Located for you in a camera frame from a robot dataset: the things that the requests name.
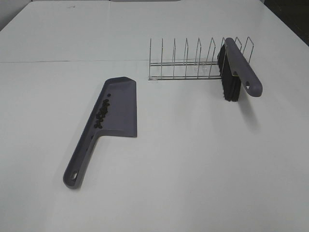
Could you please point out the purple brush with black bristles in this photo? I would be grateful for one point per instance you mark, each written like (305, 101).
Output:
(235, 71)

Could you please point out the pile of coffee beans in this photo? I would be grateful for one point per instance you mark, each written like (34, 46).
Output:
(103, 110)

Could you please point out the purple plastic dustpan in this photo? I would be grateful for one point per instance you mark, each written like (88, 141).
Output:
(121, 121)

